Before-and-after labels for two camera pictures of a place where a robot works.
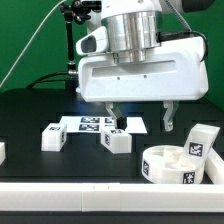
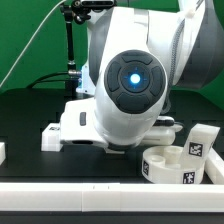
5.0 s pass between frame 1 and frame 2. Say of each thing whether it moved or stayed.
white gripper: moved
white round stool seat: stayed
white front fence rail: stayed
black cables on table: stayed
